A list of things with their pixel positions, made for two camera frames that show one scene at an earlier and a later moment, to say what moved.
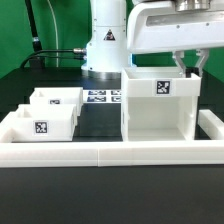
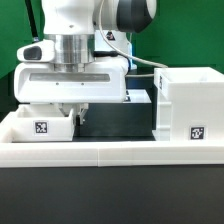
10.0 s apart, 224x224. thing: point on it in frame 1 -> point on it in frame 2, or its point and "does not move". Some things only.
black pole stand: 40,63 does not move
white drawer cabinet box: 159,104 -> 190,104
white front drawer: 45,122 does not move
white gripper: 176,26 -> 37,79
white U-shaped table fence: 208,151 does not move
